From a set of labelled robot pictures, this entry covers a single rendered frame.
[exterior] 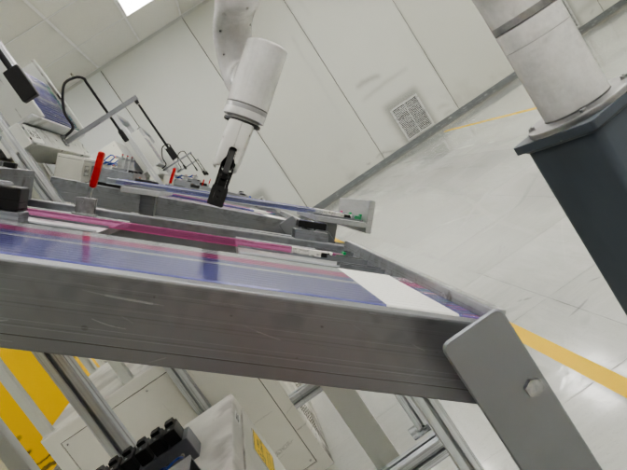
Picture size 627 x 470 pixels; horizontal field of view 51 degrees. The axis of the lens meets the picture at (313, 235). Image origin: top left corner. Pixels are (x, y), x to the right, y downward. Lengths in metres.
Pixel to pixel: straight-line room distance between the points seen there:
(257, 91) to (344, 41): 7.60
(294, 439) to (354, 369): 1.58
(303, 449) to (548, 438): 1.61
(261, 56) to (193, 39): 7.45
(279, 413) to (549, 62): 1.29
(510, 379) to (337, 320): 0.13
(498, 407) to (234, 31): 1.05
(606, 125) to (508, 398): 0.75
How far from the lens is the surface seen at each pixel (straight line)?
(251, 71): 1.31
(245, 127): 1.29
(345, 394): 1.51
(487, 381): 0.48
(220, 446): 1.03
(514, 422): 0.50
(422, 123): 8.96
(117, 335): 0.49
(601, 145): 1.18
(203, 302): 0.48
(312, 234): 1.16
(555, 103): 1.21
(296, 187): 8.61
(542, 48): 1.20
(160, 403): 2.03
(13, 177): 1.07
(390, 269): 0.84
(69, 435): 2.10
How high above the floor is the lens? 0.93
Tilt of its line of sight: 8 degrees down
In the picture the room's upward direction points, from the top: 34 degrees counter-clockwise
